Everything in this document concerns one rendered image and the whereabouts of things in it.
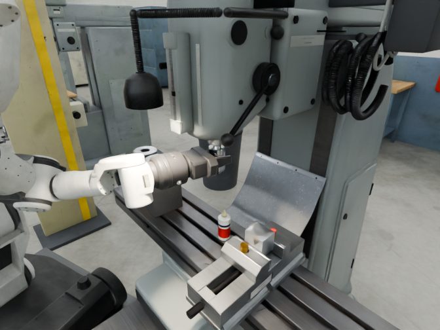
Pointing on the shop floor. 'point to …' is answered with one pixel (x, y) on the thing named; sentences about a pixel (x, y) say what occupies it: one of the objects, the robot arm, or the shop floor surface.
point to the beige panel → (48, 126)
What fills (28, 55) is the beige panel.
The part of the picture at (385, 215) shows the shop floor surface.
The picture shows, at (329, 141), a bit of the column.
